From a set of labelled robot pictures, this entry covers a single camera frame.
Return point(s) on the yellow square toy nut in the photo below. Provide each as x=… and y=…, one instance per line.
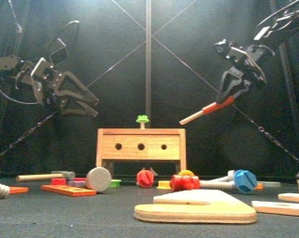
x=164, y=185

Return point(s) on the grey round-headed toy bolt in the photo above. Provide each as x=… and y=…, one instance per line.
x=99, y=179

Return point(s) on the red toy block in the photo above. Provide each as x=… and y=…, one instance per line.
x=59, y=181

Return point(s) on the wooden toy workbench box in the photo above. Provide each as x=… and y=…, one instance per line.
x=141, y=147

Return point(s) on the grey toy screw shaft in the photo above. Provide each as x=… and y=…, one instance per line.
x=224, y=178

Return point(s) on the green toy bolt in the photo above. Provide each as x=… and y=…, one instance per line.
x=143, y=119

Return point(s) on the green toy nut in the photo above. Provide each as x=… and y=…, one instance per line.
x=115, y=183

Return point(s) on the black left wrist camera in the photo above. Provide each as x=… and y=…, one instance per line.
x=57, y=51

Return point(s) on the vertical metal frame pole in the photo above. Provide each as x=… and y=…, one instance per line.
x=148, y=62

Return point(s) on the wooden toy hammer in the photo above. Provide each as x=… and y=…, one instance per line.
x=43, y=176

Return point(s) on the yellow round toy piece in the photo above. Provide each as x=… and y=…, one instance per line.
x=186, y=172

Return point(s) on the large light wooden board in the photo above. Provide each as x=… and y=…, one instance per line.
x=196, y=207

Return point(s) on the grey flat toy disc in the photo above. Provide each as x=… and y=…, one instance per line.
x=271, y=184

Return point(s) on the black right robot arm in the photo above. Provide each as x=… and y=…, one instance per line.
x=286, y=20

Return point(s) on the purple toy block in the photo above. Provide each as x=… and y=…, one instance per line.
x=76, y=183

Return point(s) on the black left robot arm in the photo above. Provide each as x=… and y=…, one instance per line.
x=4, y=63

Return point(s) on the red toy nut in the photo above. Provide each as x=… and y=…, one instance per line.
x=184, y=182
x=145, y=178

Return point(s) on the long orange flat plank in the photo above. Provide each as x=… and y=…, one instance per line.
x=68, y=190

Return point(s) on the long wooden flat plank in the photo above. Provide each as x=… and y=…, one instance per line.
x=282, y=208

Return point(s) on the small orange flat block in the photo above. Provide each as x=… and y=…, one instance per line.
x=19, y=190

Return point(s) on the short wooden flat plank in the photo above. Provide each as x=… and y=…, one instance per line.
x=294, y=197

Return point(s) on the blue-headed grey toy bolt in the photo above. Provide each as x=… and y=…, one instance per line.
x=243, y=181

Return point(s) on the small orange toy piece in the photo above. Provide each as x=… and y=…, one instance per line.
x=259, y=186

